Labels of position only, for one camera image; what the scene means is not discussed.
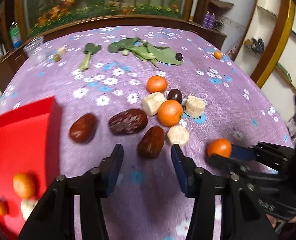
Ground orange tangerine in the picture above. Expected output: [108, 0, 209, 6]
[146, 75, 168, 93]
[13, 173, 36, 199]
[207, 138, 232, 158]
[157, 100, 183, 127]

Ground dark red date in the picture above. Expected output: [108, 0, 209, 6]
[108, 108, 148, 135]

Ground person's right hand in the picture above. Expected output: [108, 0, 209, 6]
[266, 214, 296, 228]

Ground dark purple grape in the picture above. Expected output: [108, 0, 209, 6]
[167, 89, 183, 104]

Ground purple floral tablecloth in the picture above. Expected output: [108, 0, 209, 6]
[0, 26, 295, 240]

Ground red tray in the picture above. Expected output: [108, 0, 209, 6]
[0, 96, 62, 239]

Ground small kumquat far right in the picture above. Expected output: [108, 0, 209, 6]
[213, 51, 222, 60]

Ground dark grape on leaf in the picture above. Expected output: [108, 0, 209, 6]
[175, 53, 183, 61]

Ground small kumquat in tray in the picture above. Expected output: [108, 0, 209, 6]
[0, 200, 8, 216]

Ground small green bok choy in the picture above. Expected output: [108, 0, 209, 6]
[78, 43, 102, 72]

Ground large green leafy vegetable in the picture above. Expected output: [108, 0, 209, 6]
[108, 37, 183, 67]

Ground small green olive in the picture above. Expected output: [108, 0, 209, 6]
[54, 55, 60, 62]

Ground small white garlic piece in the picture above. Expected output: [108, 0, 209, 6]
[57, 47, 67, 57]

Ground purple bottles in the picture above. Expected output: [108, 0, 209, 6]
[201, 11, 216, 29]

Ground clear plastic cup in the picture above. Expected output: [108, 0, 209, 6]
[23, 36, 47, 65]

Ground green plastic bottle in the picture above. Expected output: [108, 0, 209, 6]
[9, 22, 22, 49]

